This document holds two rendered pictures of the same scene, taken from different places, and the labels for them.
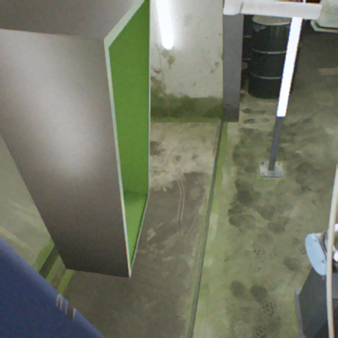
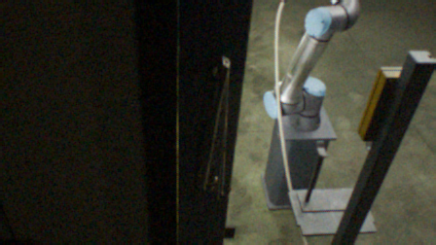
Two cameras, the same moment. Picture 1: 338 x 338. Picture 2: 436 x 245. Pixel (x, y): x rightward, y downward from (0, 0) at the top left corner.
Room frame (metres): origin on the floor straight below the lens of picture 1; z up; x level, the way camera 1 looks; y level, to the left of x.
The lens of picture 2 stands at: (-0.94, 0.61, 2.19)
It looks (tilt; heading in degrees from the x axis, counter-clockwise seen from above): 37 degrees down; 333
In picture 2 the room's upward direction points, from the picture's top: 3 degrees clockwise
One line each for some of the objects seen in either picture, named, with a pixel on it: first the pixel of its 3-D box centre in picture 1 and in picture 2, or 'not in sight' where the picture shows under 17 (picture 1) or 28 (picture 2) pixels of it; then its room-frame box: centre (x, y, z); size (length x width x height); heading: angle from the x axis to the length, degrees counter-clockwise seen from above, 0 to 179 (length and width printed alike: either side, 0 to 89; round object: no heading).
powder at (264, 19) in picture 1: (278, 17); not in sight; (3.13, -1.53, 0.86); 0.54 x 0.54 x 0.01
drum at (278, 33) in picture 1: (274, 56); not in sight; (3.13, -1.53, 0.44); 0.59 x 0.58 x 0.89; 174
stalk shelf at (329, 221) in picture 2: not in sight; (331, 210); (-0.22, -0.37, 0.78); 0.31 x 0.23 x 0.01; 69
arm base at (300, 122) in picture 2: not in sight; (306, 114); (0.44, -0.73, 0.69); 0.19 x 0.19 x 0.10
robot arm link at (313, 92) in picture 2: not in sight; (308, 95); (0.44, -0.73, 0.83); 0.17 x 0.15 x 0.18; 87
